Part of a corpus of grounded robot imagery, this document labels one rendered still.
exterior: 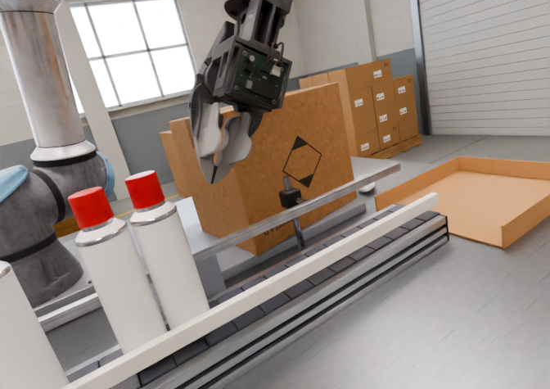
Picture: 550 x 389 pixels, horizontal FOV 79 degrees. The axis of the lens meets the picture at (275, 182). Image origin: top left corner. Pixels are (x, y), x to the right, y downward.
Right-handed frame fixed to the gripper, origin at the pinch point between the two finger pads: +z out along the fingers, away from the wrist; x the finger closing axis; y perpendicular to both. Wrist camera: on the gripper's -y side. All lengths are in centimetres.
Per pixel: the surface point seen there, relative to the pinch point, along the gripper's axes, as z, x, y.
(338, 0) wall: -299, 291, -414
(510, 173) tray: -14, 69, 0
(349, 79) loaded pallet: -119, 212, -242
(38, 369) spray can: 21.9, -13.3, 2.7
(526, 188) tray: -11, 63, 6
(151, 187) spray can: 2.9, -6.8, 2.1
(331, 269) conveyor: 9.9, 19.5, 3.4
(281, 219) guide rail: 4.6, 13.0, -2.3
